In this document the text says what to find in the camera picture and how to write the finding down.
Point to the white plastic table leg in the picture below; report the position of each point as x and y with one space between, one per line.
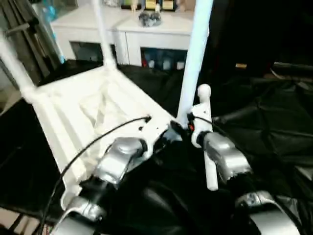
17 63
103 34
195 54
208 147

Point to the white plastic table top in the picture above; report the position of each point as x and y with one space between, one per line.
78 107

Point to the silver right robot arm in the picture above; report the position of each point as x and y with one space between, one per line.
230 161

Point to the small yellow label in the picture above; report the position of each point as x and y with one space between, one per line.
240 65

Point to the white cabinet with glass doors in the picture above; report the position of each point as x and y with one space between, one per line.
146 34

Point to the grey bundle on cabinet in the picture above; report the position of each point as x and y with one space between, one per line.
150 18

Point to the black tall cabinet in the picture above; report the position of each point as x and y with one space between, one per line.
254 29

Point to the black flat device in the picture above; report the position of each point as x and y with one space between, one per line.
293 68

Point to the grey curtain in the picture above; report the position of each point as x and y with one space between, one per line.
29 34

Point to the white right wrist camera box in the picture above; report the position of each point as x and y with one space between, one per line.
200 122

